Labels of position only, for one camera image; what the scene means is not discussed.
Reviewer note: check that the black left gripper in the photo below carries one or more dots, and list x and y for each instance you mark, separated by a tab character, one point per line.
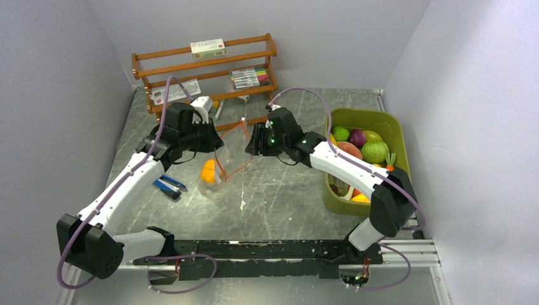
213	141

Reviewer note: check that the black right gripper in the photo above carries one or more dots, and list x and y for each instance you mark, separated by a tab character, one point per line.
257	141

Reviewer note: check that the clear zip bag orange zipper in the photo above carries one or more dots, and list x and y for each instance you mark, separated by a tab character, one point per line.
230	160

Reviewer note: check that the orange toy bell pepper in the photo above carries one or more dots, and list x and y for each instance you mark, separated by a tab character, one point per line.
207	173

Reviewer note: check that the green toy lime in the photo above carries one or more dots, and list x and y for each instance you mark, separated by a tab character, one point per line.
340	134

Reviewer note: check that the purple toy onion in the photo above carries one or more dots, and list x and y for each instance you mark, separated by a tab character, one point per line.
357	137

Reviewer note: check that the yellow toy banana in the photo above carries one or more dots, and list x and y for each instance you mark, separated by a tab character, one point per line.
333	140

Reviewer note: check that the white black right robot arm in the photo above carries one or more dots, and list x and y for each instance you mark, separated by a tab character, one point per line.
391	194

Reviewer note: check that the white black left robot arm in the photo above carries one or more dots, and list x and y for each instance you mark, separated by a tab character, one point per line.
89	240

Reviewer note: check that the green capped white marker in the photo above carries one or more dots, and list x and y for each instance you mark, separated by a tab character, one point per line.
219	104

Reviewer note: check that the blue black stapler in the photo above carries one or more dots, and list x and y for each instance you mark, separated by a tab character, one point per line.
170	187

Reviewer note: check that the coloured marker pen pack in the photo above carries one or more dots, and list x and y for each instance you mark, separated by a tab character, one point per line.
249	78

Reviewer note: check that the wooden three-tier shelf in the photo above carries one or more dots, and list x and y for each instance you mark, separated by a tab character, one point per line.
212	74

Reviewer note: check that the pink toy watermelon slice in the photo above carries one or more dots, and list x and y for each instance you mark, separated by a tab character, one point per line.
350	149

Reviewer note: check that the green white box top shelf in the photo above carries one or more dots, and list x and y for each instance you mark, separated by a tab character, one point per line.
208	49

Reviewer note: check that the white toy mushroom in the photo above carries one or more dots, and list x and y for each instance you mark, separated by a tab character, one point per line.
348	195

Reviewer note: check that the yellow toy mango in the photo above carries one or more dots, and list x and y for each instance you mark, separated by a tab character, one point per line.
361	198

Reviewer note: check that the olive green plastic bin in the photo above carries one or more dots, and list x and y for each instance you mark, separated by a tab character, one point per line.
385	125

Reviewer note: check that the orange toy carrot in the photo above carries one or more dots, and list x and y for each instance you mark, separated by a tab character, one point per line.
390	161

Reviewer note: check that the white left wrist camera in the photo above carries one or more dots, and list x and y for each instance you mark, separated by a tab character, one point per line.
202	105

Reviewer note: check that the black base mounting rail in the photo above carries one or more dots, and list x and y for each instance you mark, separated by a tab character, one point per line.
271	258

